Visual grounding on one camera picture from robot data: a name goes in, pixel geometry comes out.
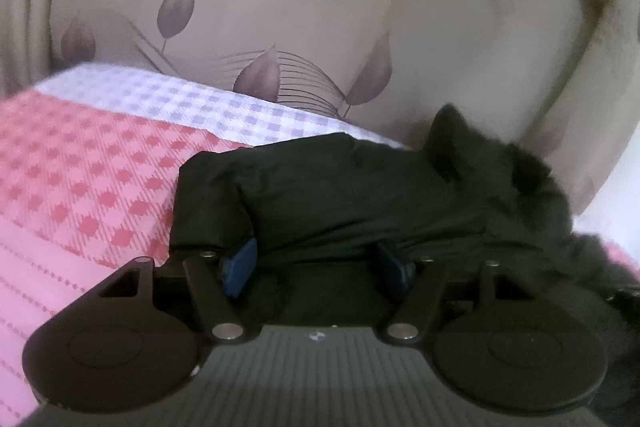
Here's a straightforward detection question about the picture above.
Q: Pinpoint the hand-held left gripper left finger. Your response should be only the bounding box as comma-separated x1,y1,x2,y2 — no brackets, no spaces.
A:
99,239,259,344

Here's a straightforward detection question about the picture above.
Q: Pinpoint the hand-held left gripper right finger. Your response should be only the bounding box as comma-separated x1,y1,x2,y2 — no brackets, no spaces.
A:
376,242,527,344

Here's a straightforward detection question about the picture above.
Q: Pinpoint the black fur-trimmed jacket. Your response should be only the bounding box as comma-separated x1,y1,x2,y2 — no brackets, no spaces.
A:
169,104,640,358

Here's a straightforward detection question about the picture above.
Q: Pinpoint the pink checkered bed sheet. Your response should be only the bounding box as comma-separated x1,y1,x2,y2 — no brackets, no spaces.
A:
0,62,638,425

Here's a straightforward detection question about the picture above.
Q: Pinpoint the beige ribbed wall trim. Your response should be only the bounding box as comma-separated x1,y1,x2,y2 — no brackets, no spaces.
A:
0,0,68,100

